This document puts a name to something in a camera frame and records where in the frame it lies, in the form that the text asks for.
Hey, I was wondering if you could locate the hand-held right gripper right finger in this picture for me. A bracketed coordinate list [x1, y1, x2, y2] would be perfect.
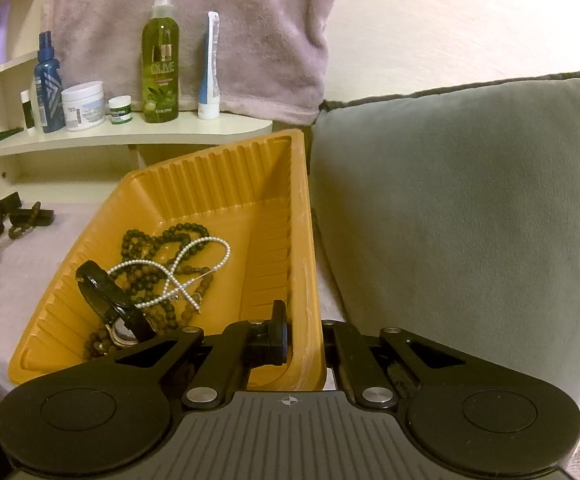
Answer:
[322, 320, 471, 408]

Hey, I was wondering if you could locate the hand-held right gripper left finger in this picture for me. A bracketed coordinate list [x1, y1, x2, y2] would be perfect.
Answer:
[114, 300, 289, 408]

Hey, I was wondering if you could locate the black square watch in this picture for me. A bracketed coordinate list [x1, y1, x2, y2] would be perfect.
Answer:
[0, 192, 23, 221]

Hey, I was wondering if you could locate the crystal watch with black strap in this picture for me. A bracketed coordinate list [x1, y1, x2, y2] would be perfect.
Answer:
[74, 260, 158, 350]

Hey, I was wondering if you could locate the white pearl necklace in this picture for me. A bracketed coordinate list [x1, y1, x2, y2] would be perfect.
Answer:
[106, 236, 231, 311]

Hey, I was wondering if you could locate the dark bead necklace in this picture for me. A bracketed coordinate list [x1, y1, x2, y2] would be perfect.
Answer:
[120, 221, 215, 333]

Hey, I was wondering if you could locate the orange ribbed plastic tray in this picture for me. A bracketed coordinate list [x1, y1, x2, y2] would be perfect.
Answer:
[8, 128, 328, 392]

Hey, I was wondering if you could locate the blue spray bottle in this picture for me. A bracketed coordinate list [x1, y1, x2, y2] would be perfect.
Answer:
[36, 31, 64, 134]

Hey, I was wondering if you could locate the white cream jar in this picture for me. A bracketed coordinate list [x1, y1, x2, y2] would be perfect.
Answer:
[61, 81, 106, 132]

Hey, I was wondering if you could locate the cream wooden shelf unit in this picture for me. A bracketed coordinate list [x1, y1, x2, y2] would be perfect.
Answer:
[0, 0, 275, 206]

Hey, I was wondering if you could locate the small green white jar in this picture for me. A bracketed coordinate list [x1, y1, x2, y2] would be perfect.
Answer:
[108, 95, 133, 126]

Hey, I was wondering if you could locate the grey cushion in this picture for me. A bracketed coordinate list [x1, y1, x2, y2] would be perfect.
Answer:
[310, 65, 580, 421]

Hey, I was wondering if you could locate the green olive spray bottle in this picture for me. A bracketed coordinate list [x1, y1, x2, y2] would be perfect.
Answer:
[141, 0, 179, 123]

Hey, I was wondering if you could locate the blue and white tube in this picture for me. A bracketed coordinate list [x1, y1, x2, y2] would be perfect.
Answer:
[198, 11, 221, 121]

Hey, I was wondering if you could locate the pink hanging towel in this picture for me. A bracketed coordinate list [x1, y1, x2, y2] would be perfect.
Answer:
[40, 0, 343, 126]

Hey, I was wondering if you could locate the dark bead bracelet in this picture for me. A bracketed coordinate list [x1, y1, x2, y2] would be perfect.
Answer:
[7, 201, 43, 240]

